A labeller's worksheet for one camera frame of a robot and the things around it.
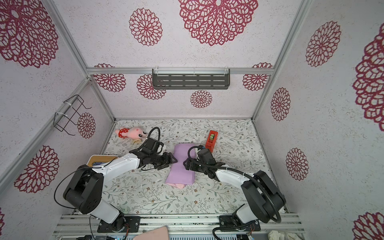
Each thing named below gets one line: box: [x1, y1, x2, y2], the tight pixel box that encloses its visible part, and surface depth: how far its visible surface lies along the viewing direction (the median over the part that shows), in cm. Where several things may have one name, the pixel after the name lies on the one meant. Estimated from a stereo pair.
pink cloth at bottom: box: [132, 225, 170, 240], surface depth 71 cm
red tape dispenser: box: [205, 130, 219, 153], surface depth 104 cm
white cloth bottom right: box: [267, 230, 298, 240], surface depth 70 cm
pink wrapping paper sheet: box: [165, 143, 195, 185], surface depth 87 cm
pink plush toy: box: [115, 127, 148, 140], surface depth 106 cm
